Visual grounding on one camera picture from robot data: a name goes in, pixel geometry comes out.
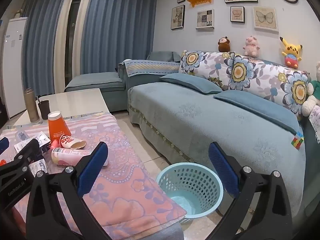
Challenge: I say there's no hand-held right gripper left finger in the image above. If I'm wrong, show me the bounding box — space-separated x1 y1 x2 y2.
26 141 109 240

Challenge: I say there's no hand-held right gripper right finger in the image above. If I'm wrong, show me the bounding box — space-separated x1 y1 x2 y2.
208 141 293 240

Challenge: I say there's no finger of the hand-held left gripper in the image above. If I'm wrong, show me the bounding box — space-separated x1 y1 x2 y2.
0 137 10 156
0 138 41 178

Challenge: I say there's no white doodle-print packet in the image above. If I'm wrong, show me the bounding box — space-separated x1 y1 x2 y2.
14 134 49 153
29 158 48 180

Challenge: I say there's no light blue plastic wastebasket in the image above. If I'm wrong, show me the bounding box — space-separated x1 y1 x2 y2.
155 162 224 225

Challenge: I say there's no clear plastic bottle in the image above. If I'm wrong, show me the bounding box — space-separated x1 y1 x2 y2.
15 129 31 142

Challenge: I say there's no pink drink bottle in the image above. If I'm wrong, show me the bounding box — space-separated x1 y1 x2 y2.
51 147 108 167

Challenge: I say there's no dark cabinet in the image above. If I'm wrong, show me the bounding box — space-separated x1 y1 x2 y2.
0 99 7 128

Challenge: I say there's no red and white paper cup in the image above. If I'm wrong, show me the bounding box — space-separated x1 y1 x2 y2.
59 134 87 150

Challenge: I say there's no pink floral printed blanket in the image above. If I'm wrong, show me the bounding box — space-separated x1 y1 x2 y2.
0 112 187 236

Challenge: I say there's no orange paper cup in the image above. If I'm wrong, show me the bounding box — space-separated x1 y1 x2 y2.
47 110 72 143

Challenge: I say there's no dark brown cup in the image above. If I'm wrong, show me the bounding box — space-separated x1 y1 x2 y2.
36 96 52 120

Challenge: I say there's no teal corner sofa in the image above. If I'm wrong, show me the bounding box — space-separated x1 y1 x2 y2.
64 51 320 219

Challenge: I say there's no white coffee table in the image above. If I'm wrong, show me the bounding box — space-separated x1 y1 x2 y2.
14 88 110 127

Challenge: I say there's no large teal seat cushion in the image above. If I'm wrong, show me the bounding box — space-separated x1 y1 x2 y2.
213 90 301 133

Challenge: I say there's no white refrigerator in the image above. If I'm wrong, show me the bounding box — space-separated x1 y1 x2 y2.
2 17 29 120

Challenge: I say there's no colourful puzzle cube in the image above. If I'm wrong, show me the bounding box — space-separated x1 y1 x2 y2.
291 131 305 151

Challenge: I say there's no small teal seat cushion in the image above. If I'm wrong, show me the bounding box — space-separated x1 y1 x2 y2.
159 73 223 95

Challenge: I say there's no large floral back cushion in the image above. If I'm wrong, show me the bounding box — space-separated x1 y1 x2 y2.
228 54 311 117

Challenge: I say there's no small floral back cushion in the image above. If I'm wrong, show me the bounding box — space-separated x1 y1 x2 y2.
178 50 236 91

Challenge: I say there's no narrow blue curtain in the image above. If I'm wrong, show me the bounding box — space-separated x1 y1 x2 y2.
23 0 70 97

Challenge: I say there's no striped teal sofa cover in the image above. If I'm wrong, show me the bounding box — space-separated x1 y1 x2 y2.
124 59 181 78

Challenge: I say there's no white curtain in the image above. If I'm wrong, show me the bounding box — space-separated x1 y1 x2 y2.
53 0 77 88

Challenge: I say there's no white and green plush toy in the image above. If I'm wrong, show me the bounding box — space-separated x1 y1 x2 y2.
301 62 320 117

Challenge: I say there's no brown monkey plush toy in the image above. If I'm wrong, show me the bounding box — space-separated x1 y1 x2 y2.
217 36 232 53

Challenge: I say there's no dark balcony door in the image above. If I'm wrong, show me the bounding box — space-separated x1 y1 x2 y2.
64 0 83 81

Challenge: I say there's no pink pig plush toy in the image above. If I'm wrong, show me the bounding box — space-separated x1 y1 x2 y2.
243 35 259 57

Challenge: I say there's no teal pillow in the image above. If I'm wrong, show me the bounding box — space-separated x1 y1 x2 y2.
146 51 181 63

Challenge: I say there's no yellow plush toy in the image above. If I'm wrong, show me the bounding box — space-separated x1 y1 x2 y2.
279 37 303 69

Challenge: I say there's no wide blue curtain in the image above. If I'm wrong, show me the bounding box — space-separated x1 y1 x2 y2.
79 0 159 75

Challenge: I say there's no tall black-framed picture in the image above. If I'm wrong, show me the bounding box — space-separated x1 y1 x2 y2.
170 4 186 31

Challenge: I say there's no white canvas wall picture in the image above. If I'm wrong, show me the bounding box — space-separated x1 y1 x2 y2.
195 9 215 29

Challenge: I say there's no crown wall picture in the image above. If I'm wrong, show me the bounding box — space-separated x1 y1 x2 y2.
230 6 246 24

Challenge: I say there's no butterfly wall picture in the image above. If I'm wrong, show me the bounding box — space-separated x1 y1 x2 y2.
253 6 279 32

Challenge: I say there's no yellow wall shelf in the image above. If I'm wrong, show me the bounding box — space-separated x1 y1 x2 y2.
186 0 214 8

